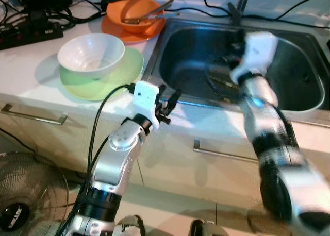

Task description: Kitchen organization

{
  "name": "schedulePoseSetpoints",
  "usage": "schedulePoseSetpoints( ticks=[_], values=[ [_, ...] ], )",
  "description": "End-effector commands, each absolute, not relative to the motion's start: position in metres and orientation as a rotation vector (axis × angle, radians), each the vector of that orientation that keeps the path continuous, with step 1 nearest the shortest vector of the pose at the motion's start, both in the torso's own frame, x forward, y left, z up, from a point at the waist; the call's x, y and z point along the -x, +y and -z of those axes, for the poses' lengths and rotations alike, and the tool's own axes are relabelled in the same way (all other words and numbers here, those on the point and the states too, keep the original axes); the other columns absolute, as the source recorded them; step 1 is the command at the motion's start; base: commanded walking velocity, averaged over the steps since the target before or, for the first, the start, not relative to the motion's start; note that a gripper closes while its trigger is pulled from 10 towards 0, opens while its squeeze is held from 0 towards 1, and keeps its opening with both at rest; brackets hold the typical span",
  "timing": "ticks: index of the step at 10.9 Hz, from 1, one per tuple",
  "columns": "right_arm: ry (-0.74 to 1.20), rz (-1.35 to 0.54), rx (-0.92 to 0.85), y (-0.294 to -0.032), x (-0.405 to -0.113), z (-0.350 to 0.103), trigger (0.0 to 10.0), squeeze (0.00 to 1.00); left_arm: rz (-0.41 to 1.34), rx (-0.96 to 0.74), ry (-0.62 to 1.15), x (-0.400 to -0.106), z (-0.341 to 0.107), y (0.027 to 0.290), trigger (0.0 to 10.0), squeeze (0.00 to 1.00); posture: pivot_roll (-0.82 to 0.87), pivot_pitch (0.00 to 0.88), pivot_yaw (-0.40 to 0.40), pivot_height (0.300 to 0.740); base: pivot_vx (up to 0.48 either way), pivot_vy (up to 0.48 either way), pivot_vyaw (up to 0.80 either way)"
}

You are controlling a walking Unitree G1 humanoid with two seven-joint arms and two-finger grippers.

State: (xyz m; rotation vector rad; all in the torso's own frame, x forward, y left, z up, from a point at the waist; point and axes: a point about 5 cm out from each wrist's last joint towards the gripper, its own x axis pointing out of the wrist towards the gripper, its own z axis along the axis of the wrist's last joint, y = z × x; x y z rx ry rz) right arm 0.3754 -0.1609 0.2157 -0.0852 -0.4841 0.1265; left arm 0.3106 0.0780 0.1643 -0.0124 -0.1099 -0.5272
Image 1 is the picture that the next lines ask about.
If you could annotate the light green plate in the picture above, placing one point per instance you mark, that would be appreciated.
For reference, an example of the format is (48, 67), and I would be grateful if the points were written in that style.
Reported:
(118, 84)

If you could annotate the dark metal faucet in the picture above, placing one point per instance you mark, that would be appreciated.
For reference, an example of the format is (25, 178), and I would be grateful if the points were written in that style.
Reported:
(237, 12)

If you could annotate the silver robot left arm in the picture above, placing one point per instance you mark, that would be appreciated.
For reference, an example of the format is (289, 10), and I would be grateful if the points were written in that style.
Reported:
(116, 153)

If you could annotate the orange plate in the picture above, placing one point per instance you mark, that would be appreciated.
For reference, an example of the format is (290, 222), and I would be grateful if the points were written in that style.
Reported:
(149, 36)

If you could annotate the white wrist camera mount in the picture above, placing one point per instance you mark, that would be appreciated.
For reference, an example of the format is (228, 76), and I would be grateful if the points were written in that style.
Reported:
(144, 97)
(258, 53)

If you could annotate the black floor fan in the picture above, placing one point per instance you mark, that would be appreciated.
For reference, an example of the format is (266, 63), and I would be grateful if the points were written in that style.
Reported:
(13, 218)

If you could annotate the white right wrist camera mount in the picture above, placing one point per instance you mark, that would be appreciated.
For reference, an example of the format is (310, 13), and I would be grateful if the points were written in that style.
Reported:
(258, 53)

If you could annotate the silver metal utensil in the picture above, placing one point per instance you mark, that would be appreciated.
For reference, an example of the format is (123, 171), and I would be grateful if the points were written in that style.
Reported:
(149, 10)
(154, 17)

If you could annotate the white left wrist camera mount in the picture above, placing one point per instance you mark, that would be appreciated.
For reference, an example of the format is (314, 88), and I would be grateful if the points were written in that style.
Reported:
(144, 97)

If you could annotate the black power strip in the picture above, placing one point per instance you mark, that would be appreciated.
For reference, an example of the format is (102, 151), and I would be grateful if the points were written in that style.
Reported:
(31, 36)

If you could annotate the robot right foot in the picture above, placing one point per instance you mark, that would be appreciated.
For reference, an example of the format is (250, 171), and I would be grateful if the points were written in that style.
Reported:
(203, 229)

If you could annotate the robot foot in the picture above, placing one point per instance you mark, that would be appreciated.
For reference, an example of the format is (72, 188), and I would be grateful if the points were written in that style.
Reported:
(203, 229)
(130, 226)

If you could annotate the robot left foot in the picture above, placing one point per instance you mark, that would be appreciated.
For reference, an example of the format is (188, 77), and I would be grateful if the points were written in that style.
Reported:
(130, 226)

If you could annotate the white ribbed bowl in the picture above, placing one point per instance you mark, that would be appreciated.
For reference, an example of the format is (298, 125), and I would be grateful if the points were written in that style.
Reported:
(90, 53)

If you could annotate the stainless steel sink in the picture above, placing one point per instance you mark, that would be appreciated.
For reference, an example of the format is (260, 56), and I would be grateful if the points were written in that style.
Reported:
(299, 66)

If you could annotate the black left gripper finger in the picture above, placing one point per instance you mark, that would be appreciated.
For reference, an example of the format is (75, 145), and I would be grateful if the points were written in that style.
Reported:
(161, 93)
(174, 101)

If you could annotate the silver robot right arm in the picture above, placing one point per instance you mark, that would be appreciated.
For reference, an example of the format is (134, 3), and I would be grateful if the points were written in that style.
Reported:
(294, 179)

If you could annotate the cream sink counter cabinet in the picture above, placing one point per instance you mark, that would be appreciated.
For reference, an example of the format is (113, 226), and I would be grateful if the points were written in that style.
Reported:
(206, 179)

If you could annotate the orange bowl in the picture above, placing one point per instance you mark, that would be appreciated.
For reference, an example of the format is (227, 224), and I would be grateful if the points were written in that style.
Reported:
(118, 12)

